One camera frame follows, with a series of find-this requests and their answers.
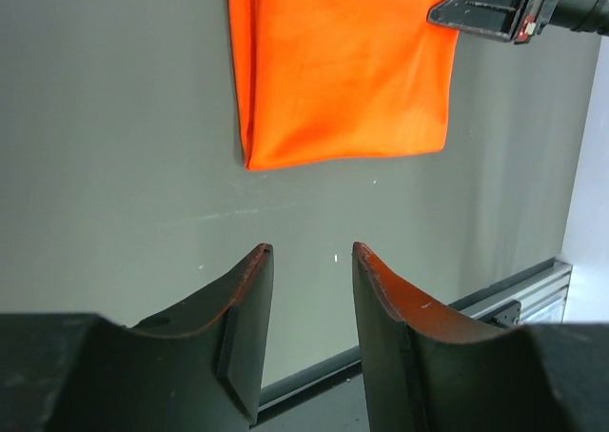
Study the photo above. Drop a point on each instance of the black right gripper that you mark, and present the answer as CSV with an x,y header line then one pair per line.
x,y
520,20

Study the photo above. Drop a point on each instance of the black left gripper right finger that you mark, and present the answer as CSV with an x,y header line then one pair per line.
x,y
427,367

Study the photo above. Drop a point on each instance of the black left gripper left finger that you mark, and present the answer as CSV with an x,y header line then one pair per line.
x,y
194,366

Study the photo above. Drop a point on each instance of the orange t shirt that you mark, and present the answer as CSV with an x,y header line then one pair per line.
x,y
321,80

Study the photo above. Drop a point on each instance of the aluminium frame rail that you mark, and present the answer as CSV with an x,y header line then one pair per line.
x,y
535,288

